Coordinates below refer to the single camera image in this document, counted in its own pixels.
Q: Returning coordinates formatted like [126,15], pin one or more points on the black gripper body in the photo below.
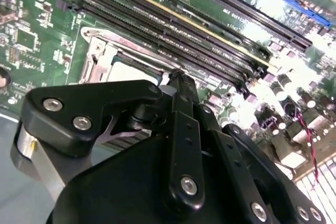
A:
[126,187]

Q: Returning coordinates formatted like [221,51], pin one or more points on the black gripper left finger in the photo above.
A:
[65,110]

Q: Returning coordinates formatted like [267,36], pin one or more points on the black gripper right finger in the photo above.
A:
[236,151]

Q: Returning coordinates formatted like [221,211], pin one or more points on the metal socket cover frame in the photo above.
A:
[101,66]

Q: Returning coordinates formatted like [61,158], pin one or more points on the silver CPU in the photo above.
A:
[131,74]

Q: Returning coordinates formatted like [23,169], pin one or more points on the metal socket locking lever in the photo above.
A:
[145,49]

